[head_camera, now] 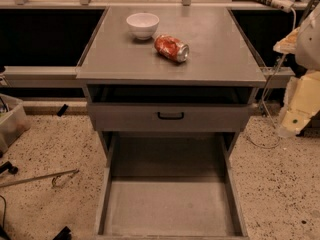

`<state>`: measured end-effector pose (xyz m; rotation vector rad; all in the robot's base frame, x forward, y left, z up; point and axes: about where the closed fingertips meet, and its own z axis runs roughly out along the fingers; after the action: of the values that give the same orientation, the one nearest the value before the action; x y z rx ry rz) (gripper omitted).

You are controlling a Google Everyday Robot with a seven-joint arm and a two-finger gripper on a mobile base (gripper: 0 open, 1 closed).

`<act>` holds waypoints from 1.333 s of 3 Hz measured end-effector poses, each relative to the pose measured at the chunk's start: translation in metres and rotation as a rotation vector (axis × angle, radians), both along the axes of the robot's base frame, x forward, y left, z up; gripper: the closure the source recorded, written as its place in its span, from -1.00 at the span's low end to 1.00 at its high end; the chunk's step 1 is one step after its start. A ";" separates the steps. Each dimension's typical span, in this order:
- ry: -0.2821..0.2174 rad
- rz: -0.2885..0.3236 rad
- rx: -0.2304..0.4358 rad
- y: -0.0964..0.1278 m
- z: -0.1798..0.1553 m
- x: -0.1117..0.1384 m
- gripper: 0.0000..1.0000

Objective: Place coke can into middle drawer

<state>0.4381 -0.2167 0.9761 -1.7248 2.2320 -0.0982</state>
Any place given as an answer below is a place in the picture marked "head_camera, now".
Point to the grey metal rail beam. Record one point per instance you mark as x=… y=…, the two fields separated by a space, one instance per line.
x=39 y=77

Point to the black object bottom edge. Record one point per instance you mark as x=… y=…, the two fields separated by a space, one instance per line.
x=64 y=234

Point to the long metal grabber tool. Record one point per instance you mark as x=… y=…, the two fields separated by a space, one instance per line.
x=27 y=180

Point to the white ceramic bowl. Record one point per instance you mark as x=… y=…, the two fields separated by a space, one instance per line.
x=142 y=25

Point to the crushed red coke can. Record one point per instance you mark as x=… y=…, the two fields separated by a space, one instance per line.
x=171 y=48

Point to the small black block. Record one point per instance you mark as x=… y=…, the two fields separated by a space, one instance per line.
x=62 y=110

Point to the black drawer handle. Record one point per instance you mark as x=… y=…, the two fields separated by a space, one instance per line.
x=170 y=116

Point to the closed grey top drawer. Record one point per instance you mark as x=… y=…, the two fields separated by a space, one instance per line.
x=143 y=118

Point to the clear plastic storage bin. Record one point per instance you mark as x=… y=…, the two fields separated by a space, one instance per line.
x=13 y=121

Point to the black clamp on floor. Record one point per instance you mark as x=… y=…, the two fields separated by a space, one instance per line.
x=7 y=166

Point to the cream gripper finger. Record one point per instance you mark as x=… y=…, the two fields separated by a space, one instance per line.
x=301 y=103

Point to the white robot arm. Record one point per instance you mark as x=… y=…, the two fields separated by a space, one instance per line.
x=304 y=42

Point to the grey metal drawer cabinet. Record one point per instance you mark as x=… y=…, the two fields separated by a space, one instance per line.
x=220 y=69

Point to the open grey middle drawer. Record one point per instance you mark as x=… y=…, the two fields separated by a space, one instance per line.
x=168 y=188

